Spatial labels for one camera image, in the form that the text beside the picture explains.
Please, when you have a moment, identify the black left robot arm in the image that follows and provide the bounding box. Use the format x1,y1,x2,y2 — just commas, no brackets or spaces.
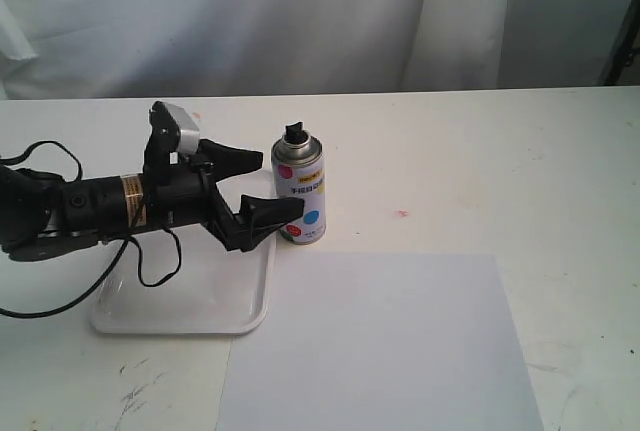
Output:
1,139,304,262

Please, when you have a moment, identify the white spray paint can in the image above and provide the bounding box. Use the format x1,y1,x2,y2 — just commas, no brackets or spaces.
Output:
271,122,326,245

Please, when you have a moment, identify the black metal stand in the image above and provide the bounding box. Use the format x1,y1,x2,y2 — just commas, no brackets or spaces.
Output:
601,0,639,86

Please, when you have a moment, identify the black camera cable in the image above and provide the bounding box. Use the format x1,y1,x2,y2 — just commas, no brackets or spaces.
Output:
0,139,182,320

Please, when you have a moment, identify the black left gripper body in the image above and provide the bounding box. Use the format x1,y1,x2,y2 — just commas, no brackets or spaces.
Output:
142,151,241,251

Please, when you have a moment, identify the white plastic tray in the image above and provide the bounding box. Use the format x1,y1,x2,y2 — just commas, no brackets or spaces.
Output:
89,170,278,336

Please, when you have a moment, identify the white backdrop curtain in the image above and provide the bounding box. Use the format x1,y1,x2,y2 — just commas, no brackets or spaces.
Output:
1,0,631,99

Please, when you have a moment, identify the white paper sheet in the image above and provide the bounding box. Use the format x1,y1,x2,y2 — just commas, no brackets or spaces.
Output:
216,250,542,430

